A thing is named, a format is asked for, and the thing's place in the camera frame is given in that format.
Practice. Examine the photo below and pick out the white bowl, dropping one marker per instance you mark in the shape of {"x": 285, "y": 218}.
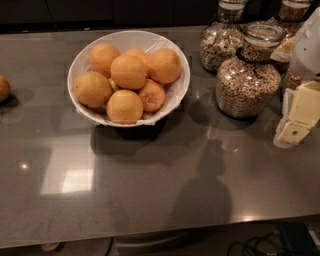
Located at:
{"x": 123, "y": 41}

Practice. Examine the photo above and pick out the back right cereal jar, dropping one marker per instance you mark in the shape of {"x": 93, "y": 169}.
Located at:
{"x": 290, "y": 15}

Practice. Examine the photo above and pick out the orange back right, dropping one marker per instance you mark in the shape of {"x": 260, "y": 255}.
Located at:
{"x": 164, "y": 66}

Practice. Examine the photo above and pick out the orange on table left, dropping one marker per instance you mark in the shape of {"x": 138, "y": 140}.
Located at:
{"x": 4, "y": 88}

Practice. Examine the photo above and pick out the orange front centre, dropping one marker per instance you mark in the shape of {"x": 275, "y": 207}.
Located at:
{"x": 124, "y": 107}

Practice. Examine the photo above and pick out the cereal glass jar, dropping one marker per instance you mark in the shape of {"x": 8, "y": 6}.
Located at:
{"x": 248, "y": 81}
{"x": 291, "y": 80}

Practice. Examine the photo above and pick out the orange centre top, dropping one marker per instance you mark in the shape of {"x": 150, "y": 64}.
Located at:
{"x": 129, "y": 72}

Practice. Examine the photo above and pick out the back left cereal jar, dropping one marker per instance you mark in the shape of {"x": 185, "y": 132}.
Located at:
{"x": 220, "y": 40}

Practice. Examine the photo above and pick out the orange front right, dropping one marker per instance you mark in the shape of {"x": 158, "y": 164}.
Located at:
{"x": 152, "y": 95}

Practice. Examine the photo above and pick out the orange front left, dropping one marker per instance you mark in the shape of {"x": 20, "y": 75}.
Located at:
{"x": 92, "y": 89}

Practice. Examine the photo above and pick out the orange back middle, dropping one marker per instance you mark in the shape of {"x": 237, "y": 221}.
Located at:
{"x": 140, "y": 54}

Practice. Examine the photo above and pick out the front cereal glass jar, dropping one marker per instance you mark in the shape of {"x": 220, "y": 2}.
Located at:
{"x": 248, "y": 81}

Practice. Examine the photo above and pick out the orange back left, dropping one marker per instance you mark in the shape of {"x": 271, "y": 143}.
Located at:
{"x": 101, "y": 58}

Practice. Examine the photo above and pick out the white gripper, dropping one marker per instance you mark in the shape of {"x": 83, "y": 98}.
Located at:
{"x": 307, "y": 53}

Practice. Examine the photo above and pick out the right cereal glass jar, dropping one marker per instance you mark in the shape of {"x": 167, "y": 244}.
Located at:
{"x": 291, "y": 80}

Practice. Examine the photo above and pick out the black power adapter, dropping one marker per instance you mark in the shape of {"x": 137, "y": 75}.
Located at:
{"x": 297, "y": 240}

